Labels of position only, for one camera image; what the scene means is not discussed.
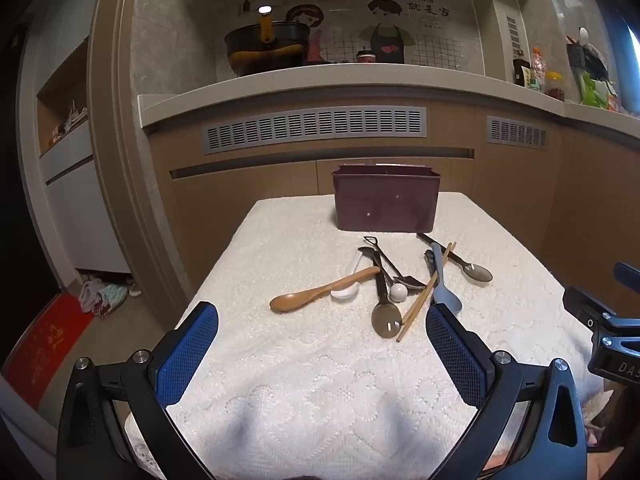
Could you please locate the dark brown plastic box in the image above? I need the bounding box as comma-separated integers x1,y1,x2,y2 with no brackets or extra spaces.
331,163,443,233

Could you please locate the short grey vent grille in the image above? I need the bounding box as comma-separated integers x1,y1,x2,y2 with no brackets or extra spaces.
486,115,549,150

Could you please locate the metal spoon with black handle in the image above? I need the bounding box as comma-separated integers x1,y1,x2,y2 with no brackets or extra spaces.
416,232,494,283

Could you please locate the grey-blue plastic spoon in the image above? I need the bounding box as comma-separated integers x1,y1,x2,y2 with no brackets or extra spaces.
429,242,464,317

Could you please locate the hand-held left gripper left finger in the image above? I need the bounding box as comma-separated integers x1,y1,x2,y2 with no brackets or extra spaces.
57,301,221,480

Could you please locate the white textured towel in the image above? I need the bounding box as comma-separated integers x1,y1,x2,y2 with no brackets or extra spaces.
122,191,608,480

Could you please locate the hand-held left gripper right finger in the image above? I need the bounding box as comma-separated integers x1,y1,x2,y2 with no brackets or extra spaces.
425,304,588,480

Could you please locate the black wok with orange handle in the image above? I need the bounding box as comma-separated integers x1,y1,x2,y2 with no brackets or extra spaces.
224,6,314,79

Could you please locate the window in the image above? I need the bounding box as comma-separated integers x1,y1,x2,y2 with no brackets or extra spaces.
626,25,640,117

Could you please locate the cartoon couple wall poster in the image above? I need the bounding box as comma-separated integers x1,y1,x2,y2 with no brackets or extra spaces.
235,0,482,67

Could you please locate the jar with yellow lid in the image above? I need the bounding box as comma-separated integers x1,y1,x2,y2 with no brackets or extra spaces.
544,70,566,102

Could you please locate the model ship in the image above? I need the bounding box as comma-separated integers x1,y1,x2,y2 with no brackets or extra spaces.
49,100,90,145

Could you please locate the plastic bottle with orange cap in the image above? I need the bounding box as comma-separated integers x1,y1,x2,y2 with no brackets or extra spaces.
529,47,546,92

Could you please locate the pile of clothes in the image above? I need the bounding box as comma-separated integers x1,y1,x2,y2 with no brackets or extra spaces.
78,279,142,319

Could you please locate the black utensil with triangular loop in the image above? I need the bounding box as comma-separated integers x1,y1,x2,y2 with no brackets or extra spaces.
363,235,427,291

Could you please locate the green snack packet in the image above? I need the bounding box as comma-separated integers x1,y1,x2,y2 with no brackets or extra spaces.
579,72,620,109

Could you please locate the white ceramic spoon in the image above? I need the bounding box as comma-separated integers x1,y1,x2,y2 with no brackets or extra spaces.
330,250,363,301

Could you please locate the wooden chopstick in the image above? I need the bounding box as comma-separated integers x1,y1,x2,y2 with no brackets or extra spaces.
400,242,458,338
396,241,453,343

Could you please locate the red floor mat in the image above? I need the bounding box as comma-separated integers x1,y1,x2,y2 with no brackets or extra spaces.
0,292,97,412

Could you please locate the wooden spoon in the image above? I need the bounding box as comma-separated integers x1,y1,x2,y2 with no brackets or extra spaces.
269,266,381,314

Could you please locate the kitchen counter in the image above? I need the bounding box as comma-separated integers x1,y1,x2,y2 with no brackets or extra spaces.
136,64,640,301

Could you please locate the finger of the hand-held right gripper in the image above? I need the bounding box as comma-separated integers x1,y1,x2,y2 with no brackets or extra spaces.
562,286,640,335
614,261,640,288

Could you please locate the black utensil holder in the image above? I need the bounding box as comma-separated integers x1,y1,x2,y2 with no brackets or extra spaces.
566,26,609,80

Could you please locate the long grey vent grille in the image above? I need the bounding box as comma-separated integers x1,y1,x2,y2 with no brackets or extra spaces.
202,107,430,155

